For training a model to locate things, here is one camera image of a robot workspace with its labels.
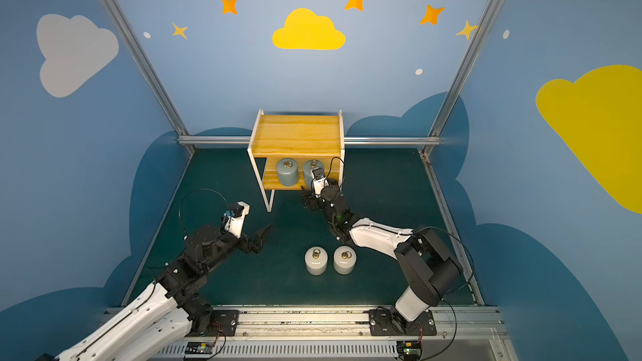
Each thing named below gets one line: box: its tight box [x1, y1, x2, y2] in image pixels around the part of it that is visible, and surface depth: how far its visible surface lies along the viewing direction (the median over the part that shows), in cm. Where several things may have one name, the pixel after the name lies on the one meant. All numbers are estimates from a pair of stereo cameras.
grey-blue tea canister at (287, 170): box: [276, 157, 300, 188], surface depth 86 cm
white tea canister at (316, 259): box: [304, 245, 329, 277], surface depth 82 cm
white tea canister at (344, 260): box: [333, 244, 357, 275], surface depth 82 cm
